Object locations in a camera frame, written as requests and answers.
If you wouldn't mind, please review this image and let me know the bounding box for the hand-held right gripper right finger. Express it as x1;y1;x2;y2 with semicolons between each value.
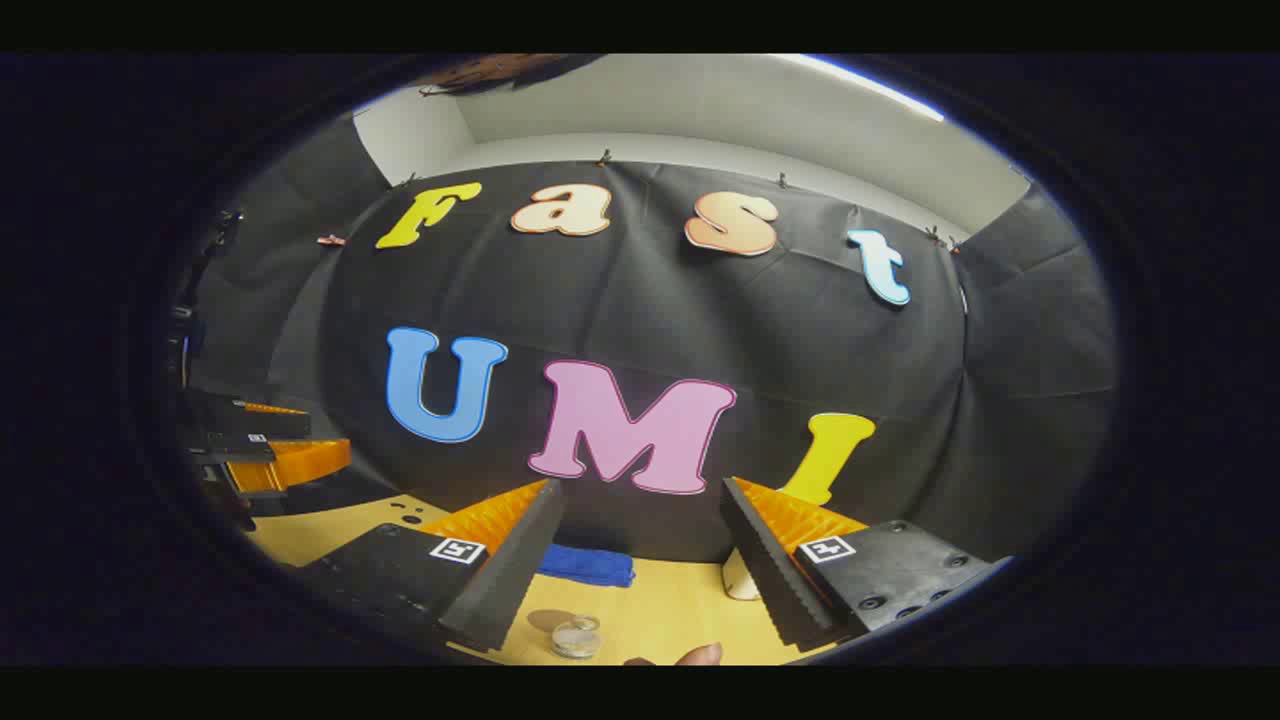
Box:
718;476;996;653

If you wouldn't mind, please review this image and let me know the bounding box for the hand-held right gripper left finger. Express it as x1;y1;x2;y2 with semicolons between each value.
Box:
298;478;566;655

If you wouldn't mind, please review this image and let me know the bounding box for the white toaster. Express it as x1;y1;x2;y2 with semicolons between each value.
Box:
722;548;763;601

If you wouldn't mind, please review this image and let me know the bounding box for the blue folded towel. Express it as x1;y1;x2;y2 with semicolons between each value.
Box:
537;543;637;588

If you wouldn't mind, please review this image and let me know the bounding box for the dark equipment stand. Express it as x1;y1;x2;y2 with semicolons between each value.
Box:
163;205;247;393

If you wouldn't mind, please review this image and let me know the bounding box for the black backdrop cloth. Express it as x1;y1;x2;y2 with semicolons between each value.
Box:
190;110;1119;566

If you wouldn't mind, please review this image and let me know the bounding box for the dark brown object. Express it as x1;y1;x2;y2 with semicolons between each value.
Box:
420;55;603;99

